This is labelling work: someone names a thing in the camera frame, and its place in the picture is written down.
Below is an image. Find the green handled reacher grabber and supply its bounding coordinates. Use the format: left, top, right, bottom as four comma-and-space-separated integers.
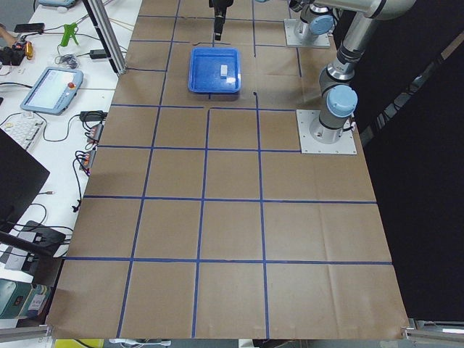
59, 22, 79, 47

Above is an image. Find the teach pendant blue white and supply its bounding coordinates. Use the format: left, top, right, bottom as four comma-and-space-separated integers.
20, 67, 84, 115

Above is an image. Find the black monitor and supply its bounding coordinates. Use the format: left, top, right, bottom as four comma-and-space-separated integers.
0, 130, 50, 233

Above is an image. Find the white keyboard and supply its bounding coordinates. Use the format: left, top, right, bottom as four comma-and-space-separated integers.
1, 118, 44, 152

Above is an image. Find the black power adapter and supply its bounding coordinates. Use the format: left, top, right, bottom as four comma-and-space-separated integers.
88, 49, 108, 60

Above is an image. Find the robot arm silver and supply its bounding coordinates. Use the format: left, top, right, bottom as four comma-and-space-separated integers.
289, 0, 334, 41
289, 1, 415, 144

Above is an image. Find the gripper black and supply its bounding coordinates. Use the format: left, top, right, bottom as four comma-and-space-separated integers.
209, 0, 233, 41

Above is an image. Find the blue plastic tray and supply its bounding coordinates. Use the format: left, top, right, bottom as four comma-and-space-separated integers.
188, 47, 241, 94

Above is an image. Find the aluminium frame post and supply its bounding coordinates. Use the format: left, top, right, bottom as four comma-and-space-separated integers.
83, 0, 127, 76

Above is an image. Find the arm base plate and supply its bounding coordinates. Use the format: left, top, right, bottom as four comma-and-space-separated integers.
283, 19, 330, 49
296, 109, 357, 155

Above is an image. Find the brown paper table cover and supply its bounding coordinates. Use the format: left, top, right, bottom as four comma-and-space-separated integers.
47, 1, 407, 339

